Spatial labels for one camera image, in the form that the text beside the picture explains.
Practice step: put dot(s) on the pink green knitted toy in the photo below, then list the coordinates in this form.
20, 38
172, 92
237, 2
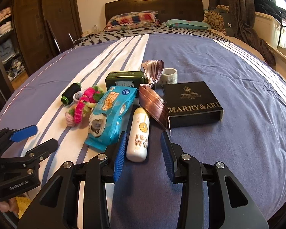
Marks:
84, 102

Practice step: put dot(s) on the white lotion bottle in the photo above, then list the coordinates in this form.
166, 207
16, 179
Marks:
138, 138

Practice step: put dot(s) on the patterned brown cushion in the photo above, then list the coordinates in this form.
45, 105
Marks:
219, 19

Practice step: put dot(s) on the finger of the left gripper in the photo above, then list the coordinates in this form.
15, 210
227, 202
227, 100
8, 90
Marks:
9, 136
33, 156

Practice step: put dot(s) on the black thread spool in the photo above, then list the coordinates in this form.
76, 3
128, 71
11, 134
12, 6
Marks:
67, 96

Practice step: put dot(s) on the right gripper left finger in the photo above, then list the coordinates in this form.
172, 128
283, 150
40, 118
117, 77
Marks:
56, 205

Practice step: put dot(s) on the yellow fluffy left leg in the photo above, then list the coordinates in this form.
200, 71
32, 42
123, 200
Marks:
23, 202

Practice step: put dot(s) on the white storage box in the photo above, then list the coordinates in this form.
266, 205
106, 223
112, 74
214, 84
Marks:
267, 28

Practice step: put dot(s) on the dark green tin box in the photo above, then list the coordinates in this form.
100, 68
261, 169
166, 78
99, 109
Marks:
126, 78

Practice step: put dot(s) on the black jacket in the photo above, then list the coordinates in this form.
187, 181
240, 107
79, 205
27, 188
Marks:
268, 7

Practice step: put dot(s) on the brown curtain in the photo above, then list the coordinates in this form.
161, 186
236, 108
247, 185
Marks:
242, 15

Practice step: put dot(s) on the blue wet wipes pack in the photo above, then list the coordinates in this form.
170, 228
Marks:
106, 118

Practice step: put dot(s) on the dark wooden wardrobe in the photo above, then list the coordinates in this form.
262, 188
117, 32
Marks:
34, 31

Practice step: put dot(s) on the blue white striped bedspread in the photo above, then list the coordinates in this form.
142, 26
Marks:
250, 139

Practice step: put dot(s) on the white tape roll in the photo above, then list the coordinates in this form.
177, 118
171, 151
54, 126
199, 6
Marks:
169, 76

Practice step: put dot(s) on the black white zebra blanket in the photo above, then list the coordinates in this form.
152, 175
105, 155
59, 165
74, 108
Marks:
106, 36

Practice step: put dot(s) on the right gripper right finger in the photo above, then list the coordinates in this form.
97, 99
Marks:
211, 194

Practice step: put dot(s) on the dark wooden headboard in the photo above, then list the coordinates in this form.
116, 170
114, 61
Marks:
191, 10

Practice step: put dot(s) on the teal pillow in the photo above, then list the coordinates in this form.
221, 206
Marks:
193, 25

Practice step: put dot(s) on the plaid red blue pillow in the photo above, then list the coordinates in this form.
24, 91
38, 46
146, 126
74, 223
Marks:
132, 20

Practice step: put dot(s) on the black Marry box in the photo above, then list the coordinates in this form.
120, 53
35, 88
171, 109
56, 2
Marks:
191, 103

